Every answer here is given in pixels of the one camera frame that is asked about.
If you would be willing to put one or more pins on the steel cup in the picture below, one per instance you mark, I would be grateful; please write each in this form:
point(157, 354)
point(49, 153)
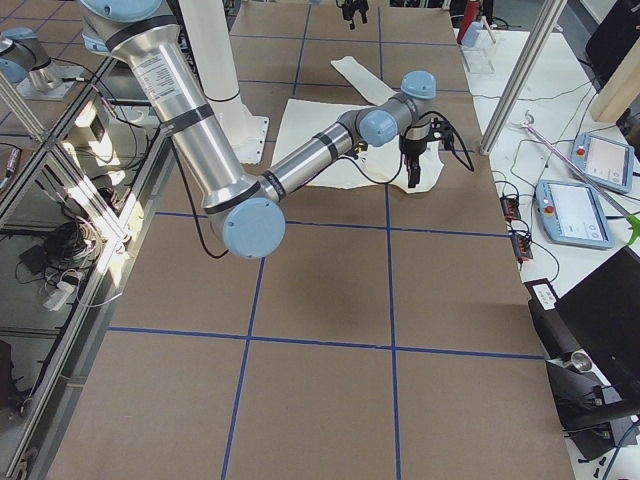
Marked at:
point(578, 361)

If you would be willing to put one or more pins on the blue teach pendant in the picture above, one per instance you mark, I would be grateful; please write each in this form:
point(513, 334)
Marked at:
point(609, 163)
point(571, 215)

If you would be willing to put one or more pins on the blue plastic cup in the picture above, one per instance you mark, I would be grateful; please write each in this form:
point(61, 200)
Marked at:
point(472, 34)

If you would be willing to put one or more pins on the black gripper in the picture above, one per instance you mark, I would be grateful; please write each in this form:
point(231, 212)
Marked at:
point(354, 7)
point(414, 146)

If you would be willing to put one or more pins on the black box with label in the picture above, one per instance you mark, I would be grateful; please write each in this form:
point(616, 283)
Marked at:
point(546, 320)

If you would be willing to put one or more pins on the aluminium frame post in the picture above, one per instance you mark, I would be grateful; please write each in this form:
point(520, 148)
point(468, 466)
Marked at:
point(532, 49)

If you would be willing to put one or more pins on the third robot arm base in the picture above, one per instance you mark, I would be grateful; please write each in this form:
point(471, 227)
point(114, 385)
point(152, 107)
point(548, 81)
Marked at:
point(28, 66)

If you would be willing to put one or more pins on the black monitor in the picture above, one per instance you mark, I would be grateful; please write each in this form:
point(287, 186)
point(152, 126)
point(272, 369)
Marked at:
point(602, 314)

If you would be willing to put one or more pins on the red cylinder bottle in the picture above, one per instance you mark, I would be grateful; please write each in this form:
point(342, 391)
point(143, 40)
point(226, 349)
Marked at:
point(471, 11)

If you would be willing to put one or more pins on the near blue teach pendant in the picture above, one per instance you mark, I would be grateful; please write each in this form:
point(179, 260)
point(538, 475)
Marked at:
point(571, 215)

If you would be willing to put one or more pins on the metal reacher grabber tool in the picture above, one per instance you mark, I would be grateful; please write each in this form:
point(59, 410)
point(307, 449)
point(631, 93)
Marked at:
point(604, 194)

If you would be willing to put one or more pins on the far blue teach pendant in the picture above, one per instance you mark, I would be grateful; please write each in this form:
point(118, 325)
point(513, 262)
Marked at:
point(609, 163)

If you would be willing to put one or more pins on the clear acrylic rack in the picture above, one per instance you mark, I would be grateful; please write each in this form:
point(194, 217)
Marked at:
point(478, 52)

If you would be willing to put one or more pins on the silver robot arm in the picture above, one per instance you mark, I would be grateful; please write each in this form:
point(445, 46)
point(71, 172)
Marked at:
point(243, 209)

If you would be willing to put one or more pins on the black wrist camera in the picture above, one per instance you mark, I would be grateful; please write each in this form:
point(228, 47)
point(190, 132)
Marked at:
point(443, 131)

